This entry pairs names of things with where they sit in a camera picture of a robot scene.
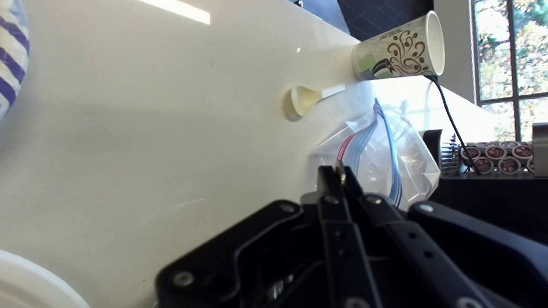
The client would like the cream plastic spoon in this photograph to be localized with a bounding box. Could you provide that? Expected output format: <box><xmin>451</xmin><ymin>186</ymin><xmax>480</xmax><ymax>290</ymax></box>
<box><xmin>282</xmin><ymin>83</ymin><xmax>347</xmax><ymax>123</ymax></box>

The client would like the stainless steel lidded bin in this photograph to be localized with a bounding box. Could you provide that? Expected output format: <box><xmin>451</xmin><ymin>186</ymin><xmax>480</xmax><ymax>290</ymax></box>
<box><xmin>530</xmin><ymin>121</ymin><xmax>548</xmax><ymax>177</ymax></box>

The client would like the window with trees outside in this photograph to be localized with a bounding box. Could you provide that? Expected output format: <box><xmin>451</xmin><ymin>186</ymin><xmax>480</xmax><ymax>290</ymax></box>
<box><xmin>468</xmin><ymin>0</ymin><xmax>548</xmax><ymax>143</ymax></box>

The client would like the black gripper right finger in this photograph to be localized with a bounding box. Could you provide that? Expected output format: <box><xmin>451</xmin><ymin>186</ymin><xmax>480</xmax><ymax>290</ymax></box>
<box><xmin>340</xmin><ymin>164</ymin><xmax>548</xmax><ymax>308</ymax></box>

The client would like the blue patterned paper bowl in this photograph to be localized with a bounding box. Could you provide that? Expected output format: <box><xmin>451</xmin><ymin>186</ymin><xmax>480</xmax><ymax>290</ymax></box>
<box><xmin>0</xmin><ymin>0</ymin><xmax>30</xmax><ymax>121</ymax></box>

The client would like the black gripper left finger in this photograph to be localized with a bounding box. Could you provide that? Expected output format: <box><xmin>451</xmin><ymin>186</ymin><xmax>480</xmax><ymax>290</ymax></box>
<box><xmin>155</xmin><ymin>164</ymin><xmax>347</xmax><ymax>308</ymax></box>

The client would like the black appliance with screen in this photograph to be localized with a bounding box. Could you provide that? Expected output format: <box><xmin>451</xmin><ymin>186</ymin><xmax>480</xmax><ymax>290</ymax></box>
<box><xmin>432</xmin><ymin>138</ymin><xmax>548</xmax><ymax>246</ymax></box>

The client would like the clear zip plastic bag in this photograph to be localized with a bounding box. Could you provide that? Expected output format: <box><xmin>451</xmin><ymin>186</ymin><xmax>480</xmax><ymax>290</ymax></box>
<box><xmin>309</xmin><ymin>99</ymin><xmax>441</xmax><ymax>212</ymax></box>

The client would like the black power cable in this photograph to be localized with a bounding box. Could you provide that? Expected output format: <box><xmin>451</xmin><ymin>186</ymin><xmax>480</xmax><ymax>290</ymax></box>
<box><xmin>424</xmin><ymin>73</ymin><xmax>477</xmax><ymax>176</ymax></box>

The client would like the patterned paper cup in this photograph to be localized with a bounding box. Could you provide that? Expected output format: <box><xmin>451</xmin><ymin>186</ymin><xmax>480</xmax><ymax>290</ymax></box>
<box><xmin>349</xmin><ymin>8</ymin><xmax>446</xmax><ymax>82</ymax></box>

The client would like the white paper plate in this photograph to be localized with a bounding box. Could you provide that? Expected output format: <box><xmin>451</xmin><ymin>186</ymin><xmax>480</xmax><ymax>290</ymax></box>
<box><xmin>0</xmin><ymin>248</ymin><xmax>92</xmax><ymax>308</ymax></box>

